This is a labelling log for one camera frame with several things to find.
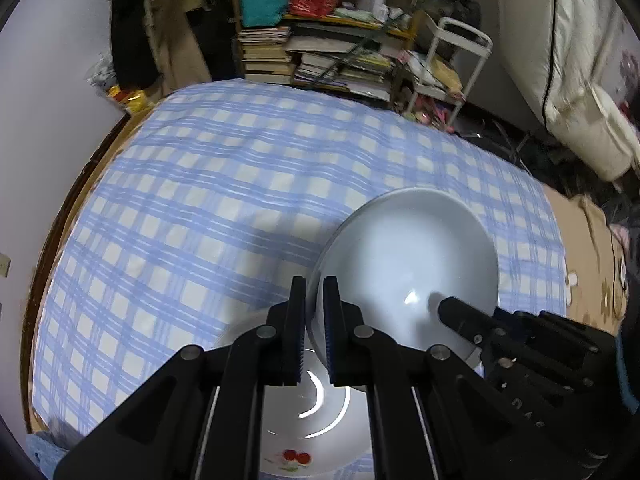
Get wall socket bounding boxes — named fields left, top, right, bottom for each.
left=0, top=254, right=11, bottom=278

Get blue checkered tablecloth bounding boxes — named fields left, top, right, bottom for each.
left=32, top=79, right=566, bottom=434

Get wooden bookshelf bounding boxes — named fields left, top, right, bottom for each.
left=233, top=0, right=418, bottom=106

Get stack of books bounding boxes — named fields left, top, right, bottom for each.
left=238, top=26, right=295, bottom=84

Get green pole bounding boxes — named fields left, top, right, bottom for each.
left=307, top=0, right=430, bottom=90

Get large cherry plate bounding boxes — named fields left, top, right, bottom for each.
left=259, top=341, right=374, bottom=480

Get beige blanket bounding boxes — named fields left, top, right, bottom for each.
left=544, top=185, right=639, bottom=344

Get large white bowl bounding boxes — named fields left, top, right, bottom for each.
left=307, top=188, right=499, bottom=368

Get white utility cart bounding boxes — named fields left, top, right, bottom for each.
left=406, top=16, right=492, bottom=132

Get hanging clothes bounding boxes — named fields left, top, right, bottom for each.
left=106, top=0, right=239, bottom=96

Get white duvet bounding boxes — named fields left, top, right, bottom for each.
left=497, top=0, right=639, bottom=182

